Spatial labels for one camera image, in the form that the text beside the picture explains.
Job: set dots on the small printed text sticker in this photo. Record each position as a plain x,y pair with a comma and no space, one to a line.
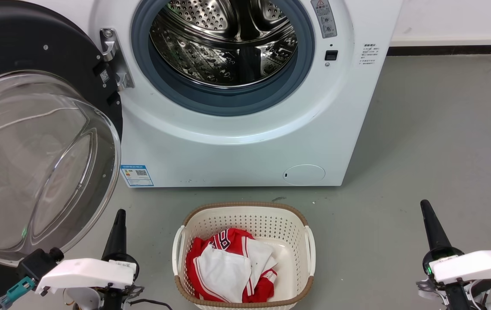
369,54

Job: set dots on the red and white jersey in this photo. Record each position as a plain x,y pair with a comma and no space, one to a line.
221,271

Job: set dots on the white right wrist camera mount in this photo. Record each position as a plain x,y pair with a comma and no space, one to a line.
477,265

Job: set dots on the round white filter cover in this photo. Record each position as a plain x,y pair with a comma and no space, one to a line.
304,175

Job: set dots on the black door latch socket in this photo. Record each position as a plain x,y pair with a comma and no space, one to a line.
331,55

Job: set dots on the black round glass washer door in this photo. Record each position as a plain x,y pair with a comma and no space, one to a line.
34,43

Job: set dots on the grey warning sticker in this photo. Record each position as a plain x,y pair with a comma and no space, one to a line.
325,19

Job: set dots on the silver metal door hinge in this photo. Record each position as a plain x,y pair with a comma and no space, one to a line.
114,56

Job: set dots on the white front-load washing machine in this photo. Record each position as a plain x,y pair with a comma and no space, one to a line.
228,163

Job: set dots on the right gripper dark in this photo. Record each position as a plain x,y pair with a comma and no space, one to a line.
441,252

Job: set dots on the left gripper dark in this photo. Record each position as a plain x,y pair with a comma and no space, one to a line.
118,256

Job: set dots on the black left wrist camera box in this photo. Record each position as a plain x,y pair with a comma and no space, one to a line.
36,263

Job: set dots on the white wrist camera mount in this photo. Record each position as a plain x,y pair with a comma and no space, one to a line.
81,273
477,265

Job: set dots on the blue energy label sticker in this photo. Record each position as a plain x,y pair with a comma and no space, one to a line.
137,175

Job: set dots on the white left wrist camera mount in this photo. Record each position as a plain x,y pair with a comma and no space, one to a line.
81,273

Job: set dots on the cream perforated laundry basket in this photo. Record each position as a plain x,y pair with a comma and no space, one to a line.
245,217

